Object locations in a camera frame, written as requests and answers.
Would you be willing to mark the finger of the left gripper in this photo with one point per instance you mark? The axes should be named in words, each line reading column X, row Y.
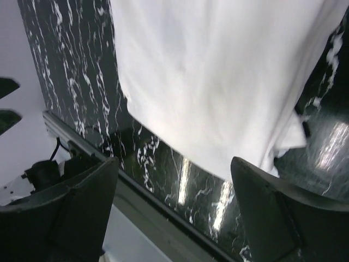
column 7, row 86
column 8, row 119

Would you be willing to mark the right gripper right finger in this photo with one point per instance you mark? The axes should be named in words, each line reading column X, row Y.
column 284, row 222

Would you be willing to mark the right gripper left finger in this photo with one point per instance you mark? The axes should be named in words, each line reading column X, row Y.
column 66, row 222

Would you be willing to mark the white t shirt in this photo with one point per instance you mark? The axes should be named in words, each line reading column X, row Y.
column 216, row 80

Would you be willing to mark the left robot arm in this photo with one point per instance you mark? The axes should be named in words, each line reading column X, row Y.
column 31, row 158

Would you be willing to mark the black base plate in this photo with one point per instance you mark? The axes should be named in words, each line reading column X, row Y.
column 177, row 239

